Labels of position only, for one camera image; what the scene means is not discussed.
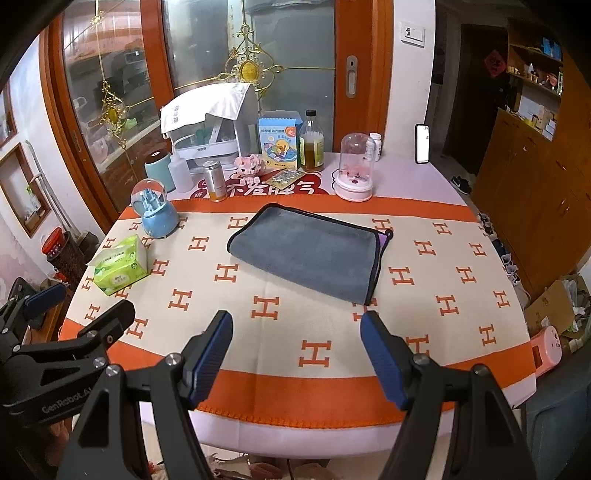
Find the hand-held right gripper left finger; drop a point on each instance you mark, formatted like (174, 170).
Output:
(213, 355)

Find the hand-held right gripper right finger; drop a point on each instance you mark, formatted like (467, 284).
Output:
(382, 360)

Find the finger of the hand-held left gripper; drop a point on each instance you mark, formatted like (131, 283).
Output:
(108, 323)
(44, 296)

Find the grey towel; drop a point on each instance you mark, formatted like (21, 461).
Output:
(304, 249)

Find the dark wicker basket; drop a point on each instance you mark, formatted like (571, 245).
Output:
(74, 261)

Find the green tissue pack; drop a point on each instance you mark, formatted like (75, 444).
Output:
(121, 267)

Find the red lidded jar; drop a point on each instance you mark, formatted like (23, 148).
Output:
(51, 240)

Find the orange and cream printed blanket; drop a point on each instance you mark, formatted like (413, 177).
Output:
(277, 332)

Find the blue snow globe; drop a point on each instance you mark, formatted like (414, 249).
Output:
(157, 217)

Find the row of shoes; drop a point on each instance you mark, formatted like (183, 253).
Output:
(503, 258)

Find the teal cylindrical humidifier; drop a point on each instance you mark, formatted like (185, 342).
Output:
(159, 168)

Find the pink plastic toy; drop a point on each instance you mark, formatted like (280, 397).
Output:
(545, 348)

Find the white squeeze bottle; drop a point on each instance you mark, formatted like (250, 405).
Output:
(181, 175)

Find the metal can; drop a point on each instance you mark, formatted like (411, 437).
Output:
(214, 182)

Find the red and white printed mat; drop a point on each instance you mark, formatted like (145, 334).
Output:
(258, 188)

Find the cardboard box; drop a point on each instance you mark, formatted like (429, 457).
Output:
(549, 300)

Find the pink dome music box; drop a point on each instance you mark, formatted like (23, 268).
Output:
(353, 175)

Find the dark grey container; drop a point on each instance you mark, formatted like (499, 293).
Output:
(561, 424)

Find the pink block toy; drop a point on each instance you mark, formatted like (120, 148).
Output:
(248, 167)

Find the blister pill pack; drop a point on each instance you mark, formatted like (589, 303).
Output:
(285, 177)

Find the black shoe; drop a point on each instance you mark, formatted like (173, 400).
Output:
(461, 184)

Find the small gold door ornament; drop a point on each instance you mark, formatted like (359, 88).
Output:
(112, 113)

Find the white bottle steriliser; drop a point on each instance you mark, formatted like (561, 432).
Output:
(221, 145)

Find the white pill bottle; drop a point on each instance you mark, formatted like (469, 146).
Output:
(376, 145)

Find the smartphone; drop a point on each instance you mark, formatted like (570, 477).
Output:
(422, 144)

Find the bottle of brown liquid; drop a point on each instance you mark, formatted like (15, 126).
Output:
(312, 150)

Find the blue box with duck print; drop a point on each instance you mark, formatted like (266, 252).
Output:
(279, 143)

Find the wooden cabinet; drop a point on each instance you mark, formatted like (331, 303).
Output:
(531, 184)

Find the white cloth bag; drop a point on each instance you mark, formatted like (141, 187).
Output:
(207, 104)

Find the large gold door ornament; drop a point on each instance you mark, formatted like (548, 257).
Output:
(249, 69)

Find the red door decoration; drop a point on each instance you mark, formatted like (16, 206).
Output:
(494, 60)

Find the white light switch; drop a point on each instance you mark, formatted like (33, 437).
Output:
(413, 33)

